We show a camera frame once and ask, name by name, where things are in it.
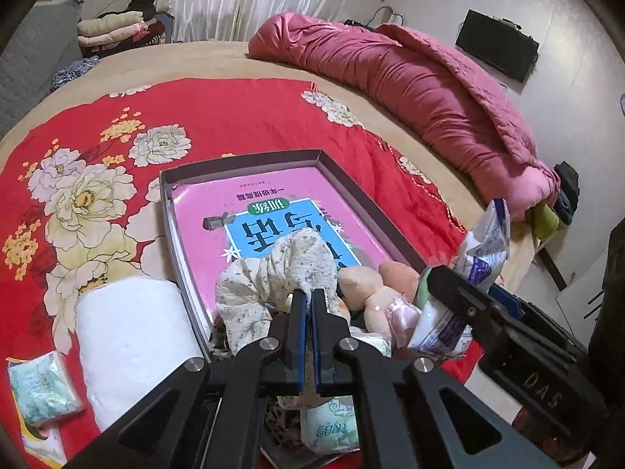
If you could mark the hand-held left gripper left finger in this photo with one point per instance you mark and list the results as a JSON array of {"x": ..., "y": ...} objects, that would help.
[{"x": 293, "y": 351}]

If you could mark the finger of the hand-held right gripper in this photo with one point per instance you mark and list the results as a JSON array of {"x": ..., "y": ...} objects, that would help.
[
  {"x": 510, "y": 299},
  {"x": 459, "y": 298}
]

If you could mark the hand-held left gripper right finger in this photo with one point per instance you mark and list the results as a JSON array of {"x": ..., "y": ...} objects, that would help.
[{"x": 327, "y": 356}]

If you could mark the blue white plastic packet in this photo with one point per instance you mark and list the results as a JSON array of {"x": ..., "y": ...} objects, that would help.
[{"x": 483, "y": 244}]

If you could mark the green tissue pack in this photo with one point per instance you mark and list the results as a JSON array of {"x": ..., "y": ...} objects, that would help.
[
  {"x": 327, "y": 427},
  {"x": 44, "y": 391}
]

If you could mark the white floral cloth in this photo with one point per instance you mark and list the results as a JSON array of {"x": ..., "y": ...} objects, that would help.
[{"x": 273, "y": 278}]

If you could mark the small beige plush bear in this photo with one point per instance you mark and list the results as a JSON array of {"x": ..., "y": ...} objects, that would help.
[{"x": 361, "y": 286}]

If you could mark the grey shallow tray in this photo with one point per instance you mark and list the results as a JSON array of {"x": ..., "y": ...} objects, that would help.
[{"x": 244, "y": 163}]

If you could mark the yellow green cloth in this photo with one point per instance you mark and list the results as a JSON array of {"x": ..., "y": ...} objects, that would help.
[{"x": 544, "y": 222}]

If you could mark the dark blue clothing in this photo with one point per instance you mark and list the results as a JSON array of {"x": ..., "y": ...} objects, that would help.
[{"x": 566, "y": 190}]

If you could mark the white toilet paper roll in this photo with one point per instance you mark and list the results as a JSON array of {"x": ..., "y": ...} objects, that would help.
[{"x": 132, "y": 351}]

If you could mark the pink book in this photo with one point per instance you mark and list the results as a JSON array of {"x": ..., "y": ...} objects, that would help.
[{"x": 210, "y": 205}]

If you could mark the pink quilt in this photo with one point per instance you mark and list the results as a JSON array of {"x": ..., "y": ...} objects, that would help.
[{"x": 415, "y": 97}]

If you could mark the red floral blanket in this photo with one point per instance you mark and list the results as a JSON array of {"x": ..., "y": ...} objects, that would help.
[{"x": 219, "y": 117}]

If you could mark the yellow white packet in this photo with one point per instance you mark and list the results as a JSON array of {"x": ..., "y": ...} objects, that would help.
[{"x": 41, "y": 447}]

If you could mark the black power strip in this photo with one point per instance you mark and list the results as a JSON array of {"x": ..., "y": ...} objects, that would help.
[{"x": 359, "y": 23}]

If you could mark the beige bed sheet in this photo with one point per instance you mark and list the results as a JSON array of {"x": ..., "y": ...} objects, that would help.
[{"x": 195, "y": 58}]

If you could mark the blue patterned cloth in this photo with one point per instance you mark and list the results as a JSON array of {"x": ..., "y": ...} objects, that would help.
[{"x": 75, "y": 73}]

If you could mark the stack of folded clothes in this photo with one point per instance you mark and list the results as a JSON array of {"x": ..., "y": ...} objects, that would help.
[{"x": 112, "y": 29}]

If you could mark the dark clothes pile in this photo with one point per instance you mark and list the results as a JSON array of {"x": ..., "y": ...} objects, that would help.
[{"x": 144, "y": 5}]

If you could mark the grey quilted headboard cover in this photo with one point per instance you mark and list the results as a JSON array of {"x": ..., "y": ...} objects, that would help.
[{"x": 34, "y": 68}]

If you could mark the black wall television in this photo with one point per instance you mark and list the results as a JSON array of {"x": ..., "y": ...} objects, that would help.
[{"x": 498, "y": 44}]

